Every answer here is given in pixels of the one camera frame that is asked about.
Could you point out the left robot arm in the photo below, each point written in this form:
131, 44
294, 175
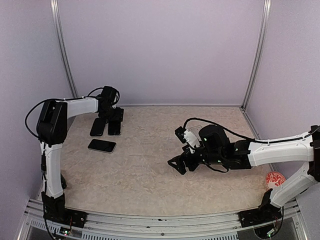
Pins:
52, 130

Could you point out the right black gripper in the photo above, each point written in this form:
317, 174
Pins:
179, 159

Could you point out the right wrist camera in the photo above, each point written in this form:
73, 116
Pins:
187, 137

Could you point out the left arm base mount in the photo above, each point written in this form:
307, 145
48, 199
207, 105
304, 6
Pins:
56, 211

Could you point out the red white patterned bowl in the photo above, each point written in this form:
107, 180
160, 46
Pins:
274, 179

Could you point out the right aluminium frame post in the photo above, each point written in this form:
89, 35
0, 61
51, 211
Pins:
258, 53

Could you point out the front aluminium rail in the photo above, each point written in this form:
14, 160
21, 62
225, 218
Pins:
103, 226

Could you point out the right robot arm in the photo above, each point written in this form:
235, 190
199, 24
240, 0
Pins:
211, 146

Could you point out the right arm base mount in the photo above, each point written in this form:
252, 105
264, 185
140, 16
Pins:
264, 213

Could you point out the left aluminium frame post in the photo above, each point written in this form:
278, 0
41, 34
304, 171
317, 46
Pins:
54, 5

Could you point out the aluminium frame post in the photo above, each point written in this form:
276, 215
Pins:
54, 5
258, 53

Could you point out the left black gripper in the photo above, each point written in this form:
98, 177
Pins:
118, 116

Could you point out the black phone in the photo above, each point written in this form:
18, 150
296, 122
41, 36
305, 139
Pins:
102, 145
98, 127
115, 127

